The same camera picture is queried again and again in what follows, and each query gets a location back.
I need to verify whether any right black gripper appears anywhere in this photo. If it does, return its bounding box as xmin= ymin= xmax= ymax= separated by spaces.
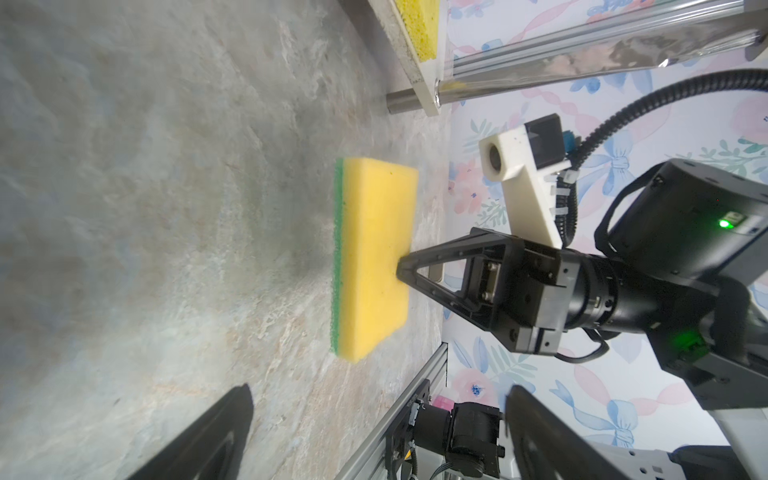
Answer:
xmin=396 ymin=227 xmax=654 ymax=356

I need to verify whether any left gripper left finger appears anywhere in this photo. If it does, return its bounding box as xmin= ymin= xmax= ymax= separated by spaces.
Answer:
xmin=130 ymin=384 xmax=254 ymax=479

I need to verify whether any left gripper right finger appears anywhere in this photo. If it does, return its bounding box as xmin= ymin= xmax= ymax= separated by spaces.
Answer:
xmin=505 ymin=386 xmax=626 ymax=479

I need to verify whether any yellow sponge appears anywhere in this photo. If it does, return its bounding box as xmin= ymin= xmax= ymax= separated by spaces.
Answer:
xmin=395 ymin=0 xmax=440 ymax=62
xmin=330 ymin=157 xmax=419 ymax=363

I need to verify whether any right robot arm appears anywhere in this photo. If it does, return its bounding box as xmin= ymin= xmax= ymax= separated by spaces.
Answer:
xmin=397 ymin=159 xmax=767 ymax=479

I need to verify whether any white two-tier metal shelf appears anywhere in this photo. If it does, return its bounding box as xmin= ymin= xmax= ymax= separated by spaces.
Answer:
xmin=341 ymin=1 xmax=767 ymax=116

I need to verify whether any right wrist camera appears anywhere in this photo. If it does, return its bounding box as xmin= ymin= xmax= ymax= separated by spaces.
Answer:
xmin=479 ymin=114 xmax=573 ymax=249

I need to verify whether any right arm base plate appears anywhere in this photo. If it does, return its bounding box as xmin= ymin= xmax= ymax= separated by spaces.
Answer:
xmin=384 ymin=379 xmax=431 ymax=480

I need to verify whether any aluminium front rail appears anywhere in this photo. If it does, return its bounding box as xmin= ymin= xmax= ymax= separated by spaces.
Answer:
xmin=336 ymin=342 xmax=448 ymax=479

